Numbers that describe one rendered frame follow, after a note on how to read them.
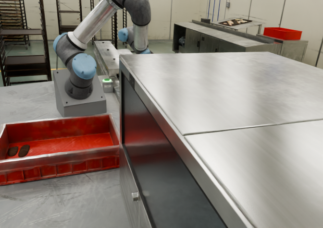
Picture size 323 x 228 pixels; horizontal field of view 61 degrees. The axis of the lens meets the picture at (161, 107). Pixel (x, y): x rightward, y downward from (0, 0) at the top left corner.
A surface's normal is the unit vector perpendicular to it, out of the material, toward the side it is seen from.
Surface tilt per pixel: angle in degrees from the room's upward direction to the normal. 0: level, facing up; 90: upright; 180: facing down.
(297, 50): 90
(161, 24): 90
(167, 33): 90
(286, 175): 0
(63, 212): 0
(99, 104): 90
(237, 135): 0
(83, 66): 47
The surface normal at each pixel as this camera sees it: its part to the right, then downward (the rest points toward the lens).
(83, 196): 0.05, -0.92
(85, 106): 0.54, 0.35
